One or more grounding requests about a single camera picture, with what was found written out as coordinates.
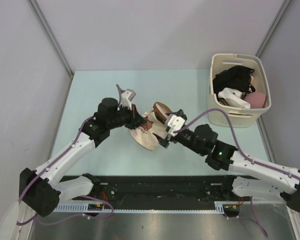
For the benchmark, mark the aluminium frame post left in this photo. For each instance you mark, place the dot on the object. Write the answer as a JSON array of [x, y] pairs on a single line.
[[43, 22]]

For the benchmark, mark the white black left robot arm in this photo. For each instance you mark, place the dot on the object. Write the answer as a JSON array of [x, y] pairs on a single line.
[[42, 190]]

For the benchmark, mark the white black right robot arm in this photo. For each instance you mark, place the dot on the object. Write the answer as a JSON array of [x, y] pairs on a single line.
[[269, 180]]

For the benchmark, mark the grey slotted cable duct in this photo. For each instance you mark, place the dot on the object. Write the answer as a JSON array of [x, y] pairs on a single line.
[[197, 207]]

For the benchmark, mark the white garment in basket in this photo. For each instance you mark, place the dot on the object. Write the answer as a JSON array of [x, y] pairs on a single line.
[[233, 98]]

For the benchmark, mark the aluminium frame post right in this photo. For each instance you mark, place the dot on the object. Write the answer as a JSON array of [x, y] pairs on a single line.
[[273, 27]]

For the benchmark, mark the pink bra cup in basket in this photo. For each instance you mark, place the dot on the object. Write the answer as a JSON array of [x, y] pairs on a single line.
[[256, 99]]

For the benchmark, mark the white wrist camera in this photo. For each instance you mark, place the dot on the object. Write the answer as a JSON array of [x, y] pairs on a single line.
[[126, 98], [174, 123]]

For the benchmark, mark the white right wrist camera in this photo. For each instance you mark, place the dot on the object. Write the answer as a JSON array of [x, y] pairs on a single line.
[[174, 123]]

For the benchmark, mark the cream plastic laundry basket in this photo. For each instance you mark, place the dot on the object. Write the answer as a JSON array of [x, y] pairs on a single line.
[[240, 118]]

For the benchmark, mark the black garment in basket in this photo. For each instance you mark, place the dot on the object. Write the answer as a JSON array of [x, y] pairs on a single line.
[[237, 77]]

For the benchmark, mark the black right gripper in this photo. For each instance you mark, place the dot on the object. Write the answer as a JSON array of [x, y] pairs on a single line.
[[165, 142]]

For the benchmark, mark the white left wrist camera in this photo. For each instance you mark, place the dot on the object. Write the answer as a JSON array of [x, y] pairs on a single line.
[[126, 98]]

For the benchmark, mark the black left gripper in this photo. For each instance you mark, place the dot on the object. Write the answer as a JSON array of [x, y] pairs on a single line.
[[135, 119]]

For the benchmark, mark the aluminium frame post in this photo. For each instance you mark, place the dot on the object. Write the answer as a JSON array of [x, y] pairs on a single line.
[[273, 27], [43, 22]]

